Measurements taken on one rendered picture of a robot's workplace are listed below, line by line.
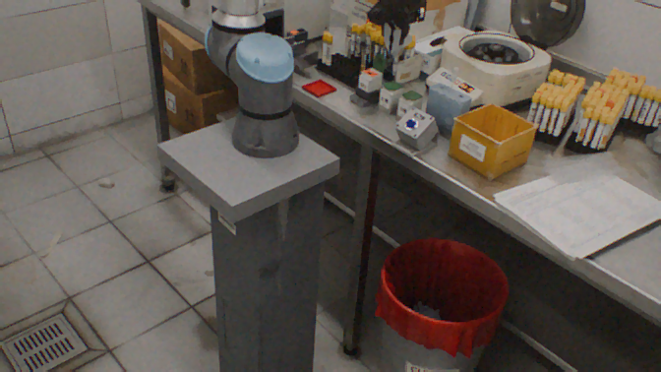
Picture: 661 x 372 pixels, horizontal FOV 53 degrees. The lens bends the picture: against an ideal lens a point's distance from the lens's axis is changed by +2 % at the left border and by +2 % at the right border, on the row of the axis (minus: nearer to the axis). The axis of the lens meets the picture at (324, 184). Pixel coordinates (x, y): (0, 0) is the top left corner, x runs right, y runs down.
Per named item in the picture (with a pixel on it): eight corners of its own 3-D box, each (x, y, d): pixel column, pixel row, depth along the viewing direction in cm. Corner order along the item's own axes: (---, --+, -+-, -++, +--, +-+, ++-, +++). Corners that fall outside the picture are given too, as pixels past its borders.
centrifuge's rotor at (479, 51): (450, 65, 182) (455, 40, 178) (492, 54, 189) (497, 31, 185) (490, 88, 171) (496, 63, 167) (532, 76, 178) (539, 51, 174)
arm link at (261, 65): (252, 119, 135) (251, 58, 128) (225, 93, 145) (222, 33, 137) (303, 107, 141) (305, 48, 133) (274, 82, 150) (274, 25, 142)
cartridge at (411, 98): (395, 118, 167) (398, 94, 163) (408, 112, 170) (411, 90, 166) (407, 124, 165) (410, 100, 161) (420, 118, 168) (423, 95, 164)
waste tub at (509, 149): (446, 155, 154) (452, 117, 148) (483, 138, 161) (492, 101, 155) (490, 182, 146) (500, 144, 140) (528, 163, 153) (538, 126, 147)
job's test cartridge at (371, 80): (357, 93, 174) (359, 72, 170) (370, 89, 177) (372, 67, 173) (367, 99, 172) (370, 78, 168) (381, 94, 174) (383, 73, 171)
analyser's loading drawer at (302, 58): (256, 44, 195) (256, 28, 192) (273, 39, 198) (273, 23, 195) (300, 70, 183) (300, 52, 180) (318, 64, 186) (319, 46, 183)
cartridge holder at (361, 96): (349, 99, 174) (350, 88, 172) (373, 91, 179) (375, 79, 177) (363, 107, 171) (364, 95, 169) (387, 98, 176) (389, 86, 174)
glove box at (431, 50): (401, 66, 192) (405, 35, 187) (453, 46, 205) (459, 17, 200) (433, 82, 185) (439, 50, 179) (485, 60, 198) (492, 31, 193)
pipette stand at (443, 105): (419, 123, 165) (425, 88, 160) (437, 115, 170) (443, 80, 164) (450, 140, 160) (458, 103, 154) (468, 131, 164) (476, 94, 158)
